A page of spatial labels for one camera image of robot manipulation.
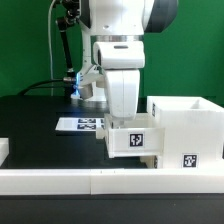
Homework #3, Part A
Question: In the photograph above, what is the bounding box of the white drawer front one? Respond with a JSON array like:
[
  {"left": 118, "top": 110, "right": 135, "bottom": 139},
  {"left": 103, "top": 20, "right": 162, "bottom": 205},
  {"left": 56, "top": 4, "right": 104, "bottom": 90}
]
[{"left": 140, "top": 156, "right": 158, "bottom": 169}]

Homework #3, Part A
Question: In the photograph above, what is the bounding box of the paper sheet with markers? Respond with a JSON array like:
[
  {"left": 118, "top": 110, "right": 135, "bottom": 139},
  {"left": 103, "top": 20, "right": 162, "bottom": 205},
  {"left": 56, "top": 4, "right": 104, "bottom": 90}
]
[{"left": 56, "top": 117, "right": 104, "bottom": 131}]

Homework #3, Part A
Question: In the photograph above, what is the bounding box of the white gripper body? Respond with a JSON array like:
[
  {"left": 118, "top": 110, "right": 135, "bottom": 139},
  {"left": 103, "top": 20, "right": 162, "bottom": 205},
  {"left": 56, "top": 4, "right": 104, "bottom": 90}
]
[{"left": 105, "top": 69, "right": 140, "bottom": 120}]

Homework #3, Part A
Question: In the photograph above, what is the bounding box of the black cable bundle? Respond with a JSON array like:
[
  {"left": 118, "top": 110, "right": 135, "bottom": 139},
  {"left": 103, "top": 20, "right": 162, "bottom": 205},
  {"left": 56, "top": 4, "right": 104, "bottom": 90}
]
[{"left": 18, "top": 77, "right": 76, "bottom": 97}]

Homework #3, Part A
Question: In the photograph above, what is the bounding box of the white block at left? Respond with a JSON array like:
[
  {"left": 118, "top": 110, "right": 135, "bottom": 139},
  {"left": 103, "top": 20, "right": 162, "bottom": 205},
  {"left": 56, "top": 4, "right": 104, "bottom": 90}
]
[{"left": 0, "top": 138, "right": 9, "bottom": 167}]

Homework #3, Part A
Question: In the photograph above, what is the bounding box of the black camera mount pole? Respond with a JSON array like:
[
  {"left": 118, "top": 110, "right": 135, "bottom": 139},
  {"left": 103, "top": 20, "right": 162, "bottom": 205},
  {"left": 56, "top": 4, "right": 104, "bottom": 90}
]
[{"left": 56, "top": 0, "right": 80, "bottom": 78}]

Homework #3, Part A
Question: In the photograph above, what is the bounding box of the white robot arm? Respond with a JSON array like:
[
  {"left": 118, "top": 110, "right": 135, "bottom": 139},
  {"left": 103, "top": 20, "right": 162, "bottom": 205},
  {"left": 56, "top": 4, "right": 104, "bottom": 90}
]
[{"left": 78, "top": 0, "right": 178, "bottom": 121}]

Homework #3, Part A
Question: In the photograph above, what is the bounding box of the white L-shaped fence rail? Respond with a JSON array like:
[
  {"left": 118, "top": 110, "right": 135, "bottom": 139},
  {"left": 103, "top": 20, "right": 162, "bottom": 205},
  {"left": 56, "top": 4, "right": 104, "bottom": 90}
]
[{"left": 0, "top": 169, "right": 224, "bottom": 195}]

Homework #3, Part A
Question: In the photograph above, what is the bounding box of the white drawer one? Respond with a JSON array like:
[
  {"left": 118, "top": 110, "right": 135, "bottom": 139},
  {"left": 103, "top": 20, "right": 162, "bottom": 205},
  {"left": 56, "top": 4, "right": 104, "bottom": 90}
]
[
  {"left": 140, "top": 156, "right": 158, "bottom": 169},
  {"left": 96, "top": 113, "right": 165, "bottom": 158}
]

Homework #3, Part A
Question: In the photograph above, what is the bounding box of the white drawer cabinet box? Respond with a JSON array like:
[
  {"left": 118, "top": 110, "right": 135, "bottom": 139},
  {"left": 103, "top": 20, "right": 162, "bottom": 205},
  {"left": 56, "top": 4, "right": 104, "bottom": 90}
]
[{"left": 147, "top": 96, "right": 224, "bottom": 169}]

